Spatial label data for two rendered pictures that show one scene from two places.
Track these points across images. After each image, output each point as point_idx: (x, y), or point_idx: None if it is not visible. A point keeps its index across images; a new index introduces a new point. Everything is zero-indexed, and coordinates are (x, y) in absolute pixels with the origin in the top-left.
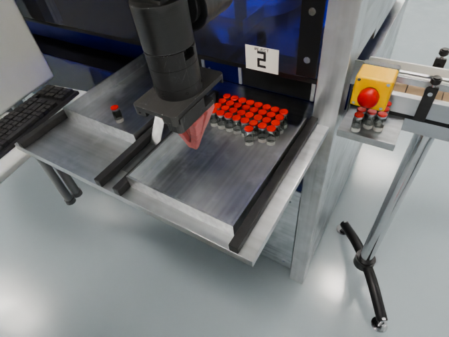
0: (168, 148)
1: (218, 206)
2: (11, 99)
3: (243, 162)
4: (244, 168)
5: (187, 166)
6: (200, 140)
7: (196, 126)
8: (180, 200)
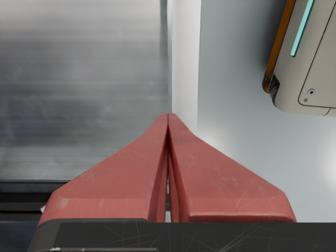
0: (76, 165)
1: (127, 17)
2: None
3: (4, 33)
4: (14, 22)
5: (86, 119)
6: (157, 121)
7: (273, 187)
8: (170, 83)
